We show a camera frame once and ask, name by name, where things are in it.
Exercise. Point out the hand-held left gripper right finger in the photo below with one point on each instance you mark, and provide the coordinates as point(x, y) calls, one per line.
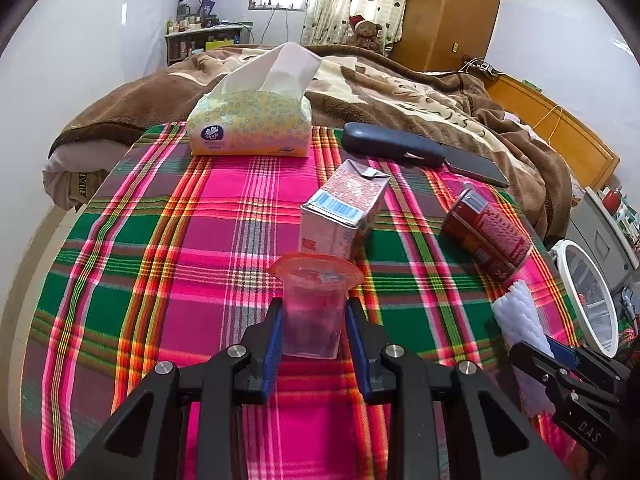
point(357, 355)

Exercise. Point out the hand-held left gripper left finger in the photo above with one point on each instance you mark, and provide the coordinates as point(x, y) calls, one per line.
point(272, 355)

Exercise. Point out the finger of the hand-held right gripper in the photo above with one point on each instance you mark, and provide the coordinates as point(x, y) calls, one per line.
point(532, 362)
point(565, 351)

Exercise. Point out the white foam fruit net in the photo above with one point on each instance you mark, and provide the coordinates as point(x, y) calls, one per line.
point(520, 320)

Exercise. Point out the clear plastic cup red rim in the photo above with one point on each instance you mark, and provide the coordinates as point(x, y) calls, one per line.
point(312, 320)

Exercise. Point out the white round mirror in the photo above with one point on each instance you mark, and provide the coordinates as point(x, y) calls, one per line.
point(562, 260)

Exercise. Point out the grey cabinet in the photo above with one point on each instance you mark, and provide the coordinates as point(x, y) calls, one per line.
point(600, 240)

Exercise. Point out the red milk drink can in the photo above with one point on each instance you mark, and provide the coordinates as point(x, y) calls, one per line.
point(490, 235)

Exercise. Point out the white milk carton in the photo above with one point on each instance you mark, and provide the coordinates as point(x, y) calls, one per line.
point(335, 220)

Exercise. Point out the pink green plaid cloth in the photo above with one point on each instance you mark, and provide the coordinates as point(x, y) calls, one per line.
point(150, 260)

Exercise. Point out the red round ornament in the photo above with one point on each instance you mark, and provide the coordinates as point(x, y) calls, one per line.
point(611, 200)

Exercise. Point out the black smartphone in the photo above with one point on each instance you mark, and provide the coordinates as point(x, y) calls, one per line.
point(475, 165)

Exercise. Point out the dark blue glasses case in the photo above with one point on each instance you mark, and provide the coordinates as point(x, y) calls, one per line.
point(385, 141)

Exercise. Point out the wooden headboard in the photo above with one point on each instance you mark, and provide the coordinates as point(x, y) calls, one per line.
point(560, 130)

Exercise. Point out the yellow tissue pack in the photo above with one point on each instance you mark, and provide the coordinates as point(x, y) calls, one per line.
point(250, 120)

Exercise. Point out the brown plush blanket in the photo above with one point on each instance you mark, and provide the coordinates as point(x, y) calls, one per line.
point(400, 95)

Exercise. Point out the white folded bedding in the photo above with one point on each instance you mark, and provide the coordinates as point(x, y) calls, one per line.
point(70, 175)

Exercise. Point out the power strip with plugs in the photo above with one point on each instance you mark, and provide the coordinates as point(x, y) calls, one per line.
point(477, 66)

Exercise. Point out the brown teddy bear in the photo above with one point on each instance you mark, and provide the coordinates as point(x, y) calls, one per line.
point(367, 35)

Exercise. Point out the patterned window curtain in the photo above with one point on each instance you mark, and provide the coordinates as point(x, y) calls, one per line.
point(340, 0)

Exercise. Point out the wooden wardrobe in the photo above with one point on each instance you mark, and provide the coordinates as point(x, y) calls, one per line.
point(450, 10)

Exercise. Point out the cluttered wall shelf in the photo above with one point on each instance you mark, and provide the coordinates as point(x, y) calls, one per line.
point(200, 42)

